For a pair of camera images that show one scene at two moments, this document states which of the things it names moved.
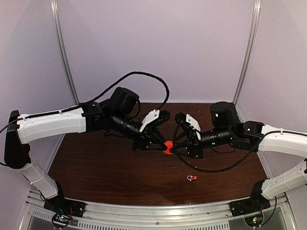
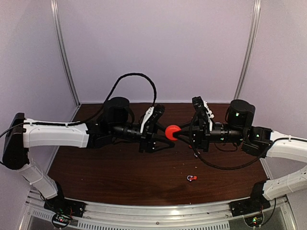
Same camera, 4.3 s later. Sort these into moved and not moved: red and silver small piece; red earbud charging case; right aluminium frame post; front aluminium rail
Moved: red earbud charging case
Not moved: front aluminium rail; red and silver small piece; right aluminium frame post
